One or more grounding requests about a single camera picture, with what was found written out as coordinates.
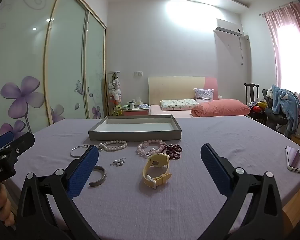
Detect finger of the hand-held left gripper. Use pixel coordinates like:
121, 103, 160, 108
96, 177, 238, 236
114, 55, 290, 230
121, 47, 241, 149
0, 131, 15, 152
0, 132, 36, 167

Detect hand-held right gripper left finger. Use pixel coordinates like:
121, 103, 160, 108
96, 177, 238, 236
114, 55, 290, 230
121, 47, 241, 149
16, 144, 102, 240

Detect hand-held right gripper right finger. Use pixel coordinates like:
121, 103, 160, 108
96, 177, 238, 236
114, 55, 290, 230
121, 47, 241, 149
200, 143, 292, 240

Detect white pearl bracelet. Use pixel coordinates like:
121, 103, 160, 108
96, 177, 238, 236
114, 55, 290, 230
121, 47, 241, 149
99, 140, 128, 152

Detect silver pearl earrings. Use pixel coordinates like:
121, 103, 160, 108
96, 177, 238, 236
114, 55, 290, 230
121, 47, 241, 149
110, 157, 127, 167

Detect dark red bead bracelet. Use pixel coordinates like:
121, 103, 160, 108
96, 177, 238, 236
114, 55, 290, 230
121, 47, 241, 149
161, 144, 183, 160

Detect yellow wristwatch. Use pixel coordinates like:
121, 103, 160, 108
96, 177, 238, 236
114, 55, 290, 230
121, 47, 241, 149
142, 152, 172, 189

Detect grey shallow tray box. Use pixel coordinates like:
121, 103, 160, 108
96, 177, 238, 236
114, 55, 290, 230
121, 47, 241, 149
88, 114, 182, 141

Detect person's left hand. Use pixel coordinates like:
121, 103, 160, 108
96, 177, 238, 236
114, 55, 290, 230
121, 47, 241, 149
0, 183, 16, 228

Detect thin silver bangle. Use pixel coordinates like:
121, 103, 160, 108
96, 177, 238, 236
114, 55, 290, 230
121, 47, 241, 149
70, 144, 91, 158

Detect folded pink quilt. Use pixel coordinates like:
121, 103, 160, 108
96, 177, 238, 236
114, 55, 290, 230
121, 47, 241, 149
191, 99, 251, 117

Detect purple tablecloth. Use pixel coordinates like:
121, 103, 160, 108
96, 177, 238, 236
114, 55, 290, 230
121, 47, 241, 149
5, 115, 300, 240

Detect white patterned pillow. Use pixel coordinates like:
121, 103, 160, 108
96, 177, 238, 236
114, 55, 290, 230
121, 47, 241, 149
160, 99, 199, 111

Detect purple floral pillow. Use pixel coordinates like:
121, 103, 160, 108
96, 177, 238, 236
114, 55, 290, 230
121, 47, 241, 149
194, 88, 215, 103

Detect grey chair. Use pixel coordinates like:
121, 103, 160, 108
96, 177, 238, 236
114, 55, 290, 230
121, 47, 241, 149
262, 89, 300, 136

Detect pile of colourful toys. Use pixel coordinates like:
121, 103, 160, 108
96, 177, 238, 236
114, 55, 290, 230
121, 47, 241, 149
249, 99, 269, 114

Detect smartphone with pale case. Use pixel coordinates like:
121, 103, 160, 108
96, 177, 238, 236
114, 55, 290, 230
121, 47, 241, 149
285, 145, 300, 173

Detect pink and beige nightstand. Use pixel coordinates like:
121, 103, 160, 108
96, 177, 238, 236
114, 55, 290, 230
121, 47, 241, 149
121, 104, 150, 116

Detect column of plush toys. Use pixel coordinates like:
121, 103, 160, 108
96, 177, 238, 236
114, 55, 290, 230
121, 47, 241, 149
108, 70, 122, 117

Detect dark wooden chair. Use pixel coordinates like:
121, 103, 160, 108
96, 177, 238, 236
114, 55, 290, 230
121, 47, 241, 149
244, 82, 268, 124

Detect beige and pink headboard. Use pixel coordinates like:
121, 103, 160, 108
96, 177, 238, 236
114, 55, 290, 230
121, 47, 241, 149
148, 76, 218, 105

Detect floral sliding door wardrobe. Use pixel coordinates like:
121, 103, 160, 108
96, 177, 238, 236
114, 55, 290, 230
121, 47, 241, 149
0, 0, 108, 140

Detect blue fleece garment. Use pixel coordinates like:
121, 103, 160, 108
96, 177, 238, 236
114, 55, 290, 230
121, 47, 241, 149
270, 84, 300, 135

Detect white air conditioner pipe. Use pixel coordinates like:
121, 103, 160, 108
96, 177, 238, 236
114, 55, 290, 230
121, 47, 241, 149
239, 35, 250, 66

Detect white air conditioner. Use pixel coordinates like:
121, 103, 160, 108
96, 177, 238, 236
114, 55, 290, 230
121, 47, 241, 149
214, 18, 243, 33

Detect pink curtain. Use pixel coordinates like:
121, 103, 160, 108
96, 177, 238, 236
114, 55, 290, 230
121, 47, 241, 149
264, 1, 300, 153

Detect wide silver cuff bracelet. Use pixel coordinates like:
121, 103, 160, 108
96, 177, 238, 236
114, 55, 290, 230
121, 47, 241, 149
89, 165, 107, 187

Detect pink bead bracelet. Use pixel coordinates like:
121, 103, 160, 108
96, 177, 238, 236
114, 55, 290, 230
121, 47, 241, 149
136, 139, 167, 158

